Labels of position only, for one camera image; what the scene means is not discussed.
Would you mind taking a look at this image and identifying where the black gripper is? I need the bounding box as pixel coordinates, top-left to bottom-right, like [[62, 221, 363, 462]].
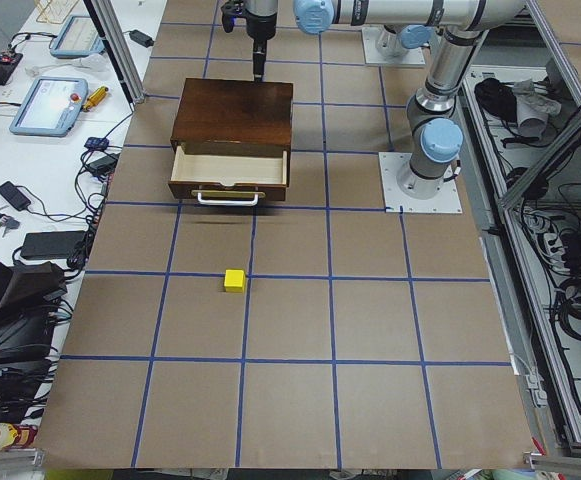
[[221, 0, 277, 81]]

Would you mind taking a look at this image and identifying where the aluminium frame post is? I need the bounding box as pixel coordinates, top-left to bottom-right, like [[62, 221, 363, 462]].
[[83, 0, 145, 105]]

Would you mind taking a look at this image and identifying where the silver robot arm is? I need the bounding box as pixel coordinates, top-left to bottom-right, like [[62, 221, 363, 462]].
[[221, 1, 524, 95], [397, 26, 487, 200]]

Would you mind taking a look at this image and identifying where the far teach pendant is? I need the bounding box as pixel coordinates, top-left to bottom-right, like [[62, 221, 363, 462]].
[[49, 15, 104, 59]]

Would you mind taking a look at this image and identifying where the light wooden drawer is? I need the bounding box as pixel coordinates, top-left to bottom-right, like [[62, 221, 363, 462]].
[[168, 141, 290, 206]]

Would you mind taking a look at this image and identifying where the black power adapter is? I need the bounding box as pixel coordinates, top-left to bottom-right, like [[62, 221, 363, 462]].
[[128, 29, 154, 48]]

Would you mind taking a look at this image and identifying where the dark wooden drawer cabinet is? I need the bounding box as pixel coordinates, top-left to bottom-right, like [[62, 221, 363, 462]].
[[170, 78, 294, 158]]

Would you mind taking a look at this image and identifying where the yellow block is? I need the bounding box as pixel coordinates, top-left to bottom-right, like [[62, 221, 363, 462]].
[[223, 269, 247, 293]]

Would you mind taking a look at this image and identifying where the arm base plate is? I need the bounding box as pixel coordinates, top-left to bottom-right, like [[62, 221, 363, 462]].
[[362, 25, 431, 68], [378, 152, 463, 214]]

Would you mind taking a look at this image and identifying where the near teach pendant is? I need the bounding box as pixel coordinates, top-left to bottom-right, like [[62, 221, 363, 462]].
[[9, 77, 88, 137]]

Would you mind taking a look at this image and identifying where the teach pendant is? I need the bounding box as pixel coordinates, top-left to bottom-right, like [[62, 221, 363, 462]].
[[49, 15, 104, 59], [9, 77, 88, 137]]

